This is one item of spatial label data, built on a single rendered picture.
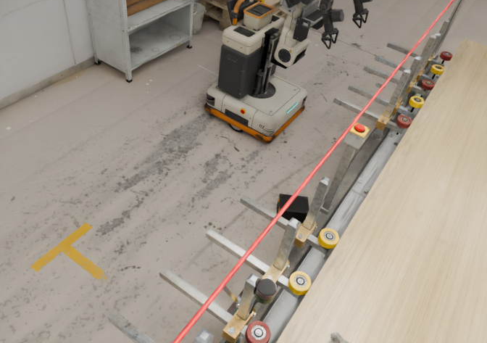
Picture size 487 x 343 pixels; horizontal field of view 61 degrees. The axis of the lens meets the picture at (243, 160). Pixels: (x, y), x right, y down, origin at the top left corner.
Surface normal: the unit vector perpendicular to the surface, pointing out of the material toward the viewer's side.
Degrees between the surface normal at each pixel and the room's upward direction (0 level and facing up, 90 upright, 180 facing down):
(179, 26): 90
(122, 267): 0
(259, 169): 0
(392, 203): 0
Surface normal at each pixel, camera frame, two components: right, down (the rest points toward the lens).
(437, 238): 0.12, -0.71
